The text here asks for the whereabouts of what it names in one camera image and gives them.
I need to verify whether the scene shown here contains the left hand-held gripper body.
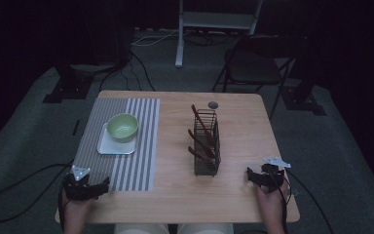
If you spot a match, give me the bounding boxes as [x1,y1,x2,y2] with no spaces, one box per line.
[62,165,99,202]

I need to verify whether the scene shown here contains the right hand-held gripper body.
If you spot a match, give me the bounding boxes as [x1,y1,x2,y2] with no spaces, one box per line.
[258,156,292,193]

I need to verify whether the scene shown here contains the person's left hand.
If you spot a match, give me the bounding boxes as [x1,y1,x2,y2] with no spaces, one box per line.
[61,189,94,224]

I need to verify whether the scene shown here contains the white square plate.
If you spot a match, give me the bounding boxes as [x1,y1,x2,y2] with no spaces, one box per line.
[96,122,138,156]

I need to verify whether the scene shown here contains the grey striped placemat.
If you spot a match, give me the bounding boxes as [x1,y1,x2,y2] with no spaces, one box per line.
[72,97,161,192]

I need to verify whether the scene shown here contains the brown wooden spoon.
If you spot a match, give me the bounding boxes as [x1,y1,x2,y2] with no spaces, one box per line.
[187,128,216,159]
[187,145,216,164]
[190,103,216,146]

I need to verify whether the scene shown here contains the green bowl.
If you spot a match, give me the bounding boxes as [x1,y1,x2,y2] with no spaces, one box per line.
[106,112,139,144]

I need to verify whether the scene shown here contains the person's legs in white trousers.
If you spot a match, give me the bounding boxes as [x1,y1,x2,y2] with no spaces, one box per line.
[113,222,236,234]

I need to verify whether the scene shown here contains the black stand base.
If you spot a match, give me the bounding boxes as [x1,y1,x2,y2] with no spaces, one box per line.
[281,48,327,117]
[42,61,126,105]

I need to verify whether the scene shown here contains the black folding chair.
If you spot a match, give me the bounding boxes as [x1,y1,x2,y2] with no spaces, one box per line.
[211,34,298,120]

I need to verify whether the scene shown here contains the white metal stand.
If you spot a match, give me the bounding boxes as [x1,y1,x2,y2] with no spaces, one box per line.
[174,0,265,68]

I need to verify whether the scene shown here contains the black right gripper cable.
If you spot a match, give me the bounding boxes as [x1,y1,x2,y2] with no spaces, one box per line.
[280,169,336,234]

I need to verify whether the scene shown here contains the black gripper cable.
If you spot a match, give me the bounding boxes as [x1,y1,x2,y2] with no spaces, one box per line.
[280,169,336,234]
[0,161,75,224]

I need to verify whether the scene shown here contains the dark wire utensil holder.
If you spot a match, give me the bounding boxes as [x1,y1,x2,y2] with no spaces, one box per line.
[193,109,222,177]

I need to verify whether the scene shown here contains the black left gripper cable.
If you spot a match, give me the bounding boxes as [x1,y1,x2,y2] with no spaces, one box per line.
[0,161,75,224]

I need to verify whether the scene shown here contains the white floor cable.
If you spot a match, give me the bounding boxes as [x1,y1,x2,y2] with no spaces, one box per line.
[131,29,180,48]

